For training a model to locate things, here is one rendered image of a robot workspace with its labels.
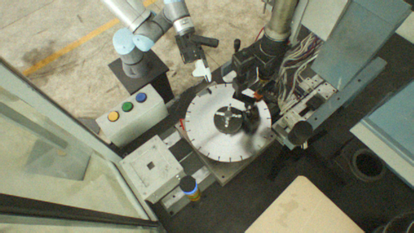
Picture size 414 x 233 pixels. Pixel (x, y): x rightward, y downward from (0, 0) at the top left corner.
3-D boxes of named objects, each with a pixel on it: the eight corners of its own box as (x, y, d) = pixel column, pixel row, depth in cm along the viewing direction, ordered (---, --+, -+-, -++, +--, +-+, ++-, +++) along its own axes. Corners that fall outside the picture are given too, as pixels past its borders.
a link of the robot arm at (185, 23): (189, 20, 99) (192, 14, 91) (194, 31, 100) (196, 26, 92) (172, 26, 98) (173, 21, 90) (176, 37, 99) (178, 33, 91)
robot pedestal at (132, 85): (131, 119, 204) (88, 63, 136) (170, 92, 213) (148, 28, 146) (158, 155, 189) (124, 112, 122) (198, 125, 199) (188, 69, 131)
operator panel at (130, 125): (120, 149, 114) (107, 138, 100) (108, 132, 118) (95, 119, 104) (169, 114, 120) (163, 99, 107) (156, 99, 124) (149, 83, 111)
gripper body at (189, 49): (184, 66, 101) (173, 37, 99) (204, 59, 102) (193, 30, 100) (186, 64, 93) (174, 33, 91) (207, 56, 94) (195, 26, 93)
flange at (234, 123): (221, 102, 99) (221, 99, 96) (246, 114, 96) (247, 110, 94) (208, 125, 95) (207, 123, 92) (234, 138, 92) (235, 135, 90)
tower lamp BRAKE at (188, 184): (187, 197, 66) (185, 196, 64) (177, 184, 68) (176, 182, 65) (200, 187, 68) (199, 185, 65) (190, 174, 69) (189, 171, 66)
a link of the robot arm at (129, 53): (115, 57, 125) (104, 39, 112) (133, 40, 129) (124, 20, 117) (132, 68, 121) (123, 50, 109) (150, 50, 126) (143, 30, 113)
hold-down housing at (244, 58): (236, 96, 86) (241, 60, 67) (229, 86, 87) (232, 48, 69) (250, 89, 87) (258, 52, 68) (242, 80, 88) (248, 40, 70)
